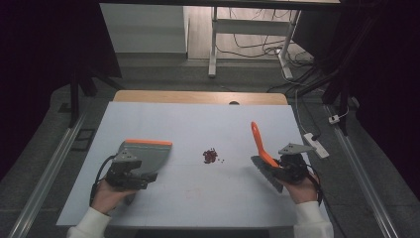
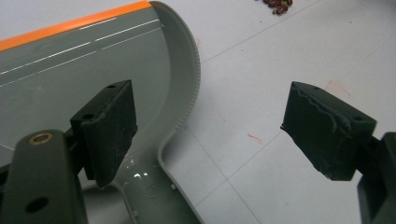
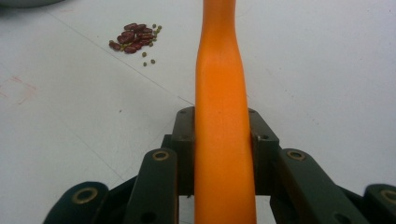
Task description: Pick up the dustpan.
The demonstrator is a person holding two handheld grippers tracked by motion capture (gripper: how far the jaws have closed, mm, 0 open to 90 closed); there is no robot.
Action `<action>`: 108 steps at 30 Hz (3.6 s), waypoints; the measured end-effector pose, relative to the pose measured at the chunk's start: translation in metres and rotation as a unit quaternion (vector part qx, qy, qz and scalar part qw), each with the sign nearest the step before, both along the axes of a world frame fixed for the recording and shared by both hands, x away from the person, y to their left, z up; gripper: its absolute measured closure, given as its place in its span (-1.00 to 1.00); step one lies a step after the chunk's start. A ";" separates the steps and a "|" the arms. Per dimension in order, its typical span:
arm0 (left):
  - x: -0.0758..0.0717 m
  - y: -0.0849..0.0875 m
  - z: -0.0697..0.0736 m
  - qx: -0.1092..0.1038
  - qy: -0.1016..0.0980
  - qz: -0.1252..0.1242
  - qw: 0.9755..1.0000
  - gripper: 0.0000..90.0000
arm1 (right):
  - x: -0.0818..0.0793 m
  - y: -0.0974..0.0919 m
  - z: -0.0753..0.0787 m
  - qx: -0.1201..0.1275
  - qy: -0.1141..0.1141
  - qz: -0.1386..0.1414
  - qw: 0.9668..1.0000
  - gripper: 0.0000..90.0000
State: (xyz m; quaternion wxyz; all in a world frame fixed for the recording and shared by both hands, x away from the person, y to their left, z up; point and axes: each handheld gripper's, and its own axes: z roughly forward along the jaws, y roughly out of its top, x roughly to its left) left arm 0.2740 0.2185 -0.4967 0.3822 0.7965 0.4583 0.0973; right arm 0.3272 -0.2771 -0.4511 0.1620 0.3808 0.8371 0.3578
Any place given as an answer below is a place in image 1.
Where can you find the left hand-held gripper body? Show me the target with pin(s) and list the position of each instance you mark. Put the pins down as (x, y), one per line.
(127, 165)

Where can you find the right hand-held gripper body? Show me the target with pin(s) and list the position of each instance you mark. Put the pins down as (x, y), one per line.
(294, 165)

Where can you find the grey dustpan with orange edge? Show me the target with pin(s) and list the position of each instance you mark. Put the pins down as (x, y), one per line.
(148, 155)

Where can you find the pile of dark red crumbs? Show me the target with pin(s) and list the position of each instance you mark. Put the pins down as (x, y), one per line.
(210, 155)

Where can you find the person's right hand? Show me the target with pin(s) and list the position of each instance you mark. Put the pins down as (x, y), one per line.
(303, 191)

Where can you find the person's left hand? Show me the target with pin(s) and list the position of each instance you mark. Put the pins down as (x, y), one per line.
(105, 198)

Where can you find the white power strip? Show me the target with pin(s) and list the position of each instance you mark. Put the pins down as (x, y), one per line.
(317, 146)

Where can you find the black floor socket plate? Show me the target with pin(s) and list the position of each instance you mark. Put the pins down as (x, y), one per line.
(83, 139)

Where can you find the white table cover sheet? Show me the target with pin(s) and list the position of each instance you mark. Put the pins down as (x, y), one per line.
(198, 198)

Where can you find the small white adapter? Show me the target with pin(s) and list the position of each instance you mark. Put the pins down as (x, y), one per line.
(334, 119)

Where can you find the black stand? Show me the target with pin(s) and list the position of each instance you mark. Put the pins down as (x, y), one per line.
(333, 89)
(75, 95)

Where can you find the wooden table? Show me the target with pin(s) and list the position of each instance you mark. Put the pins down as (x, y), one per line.
(185, 97)

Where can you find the dark curtain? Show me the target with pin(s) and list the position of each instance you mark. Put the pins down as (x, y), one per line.
(39, 66)
(389, 82)

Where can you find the white panel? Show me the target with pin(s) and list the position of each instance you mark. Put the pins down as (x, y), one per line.
(145, 29)

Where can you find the white-legged desk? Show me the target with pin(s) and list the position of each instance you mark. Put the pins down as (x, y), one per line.
(251, 26)

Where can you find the metal floor rail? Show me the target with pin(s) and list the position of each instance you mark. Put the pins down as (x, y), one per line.
(46, 178)
(363, 178)

